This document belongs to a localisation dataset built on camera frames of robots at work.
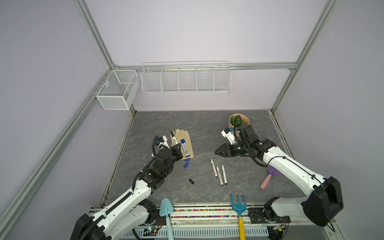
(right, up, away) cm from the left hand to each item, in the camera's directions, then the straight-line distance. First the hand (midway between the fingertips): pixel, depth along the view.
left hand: (181, 146), depth 79 cm
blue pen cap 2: (+1, -14, +13) cm, 19 cm away
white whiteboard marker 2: (0, -4, +20) cm, 20 cm away
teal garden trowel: (-7, -31, -5) cm, 32 cm away
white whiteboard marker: (+1, -5, +18) cm, 19 cm away
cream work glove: (-3, +5, +27) cm, 28 cm away
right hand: (+19, -4, -2) cm, 20 cm away
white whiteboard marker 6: (+22, -19, +8) cm, 30 cm away
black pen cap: (+5, -21, +6) cm, 22 cm away
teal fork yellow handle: (+30, -31, -3) cm, 44 cm away
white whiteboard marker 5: (+25, -18, +8) cm, 31 cm away
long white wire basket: (+1, +43, +21) cm, 48 cm away
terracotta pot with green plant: (+41, +14, +23) cm, 49 cm away
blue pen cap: (+2, -11, +15) cm, 19 cm away
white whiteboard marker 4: (+19, -15, +10) cm, 26 cm away
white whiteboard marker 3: (-4, +6, 0) cm, 7 cm away
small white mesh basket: (-47, +36, +28) cm, 65 cm away
